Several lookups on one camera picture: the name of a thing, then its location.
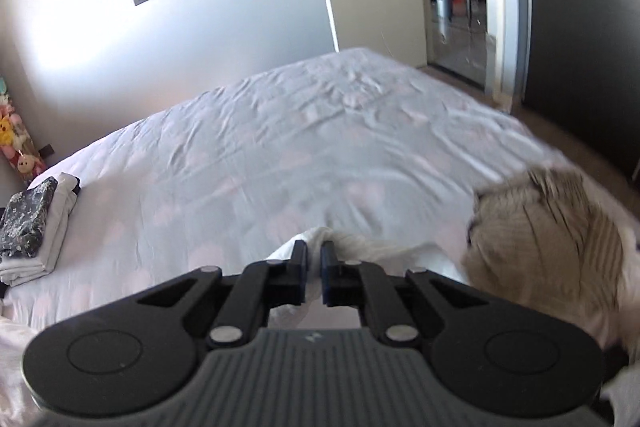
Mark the pink dotted bed sheet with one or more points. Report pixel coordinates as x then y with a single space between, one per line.
353 148

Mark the white folded clothes stack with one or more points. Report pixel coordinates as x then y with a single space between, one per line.
19 271

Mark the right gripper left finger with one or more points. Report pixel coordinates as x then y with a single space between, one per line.
250 296

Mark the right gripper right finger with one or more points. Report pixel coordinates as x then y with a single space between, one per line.
366 287

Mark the fluffy beige white cat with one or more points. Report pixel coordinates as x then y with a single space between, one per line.
546 240

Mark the hanging plush toy column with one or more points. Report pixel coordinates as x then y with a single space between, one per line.
16 142

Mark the black wall socket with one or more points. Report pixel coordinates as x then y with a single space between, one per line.
47 151

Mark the dark wardrobe panel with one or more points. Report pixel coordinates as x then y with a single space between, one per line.
583 74

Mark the dark floral folded garment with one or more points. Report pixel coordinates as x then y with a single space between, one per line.
24 219

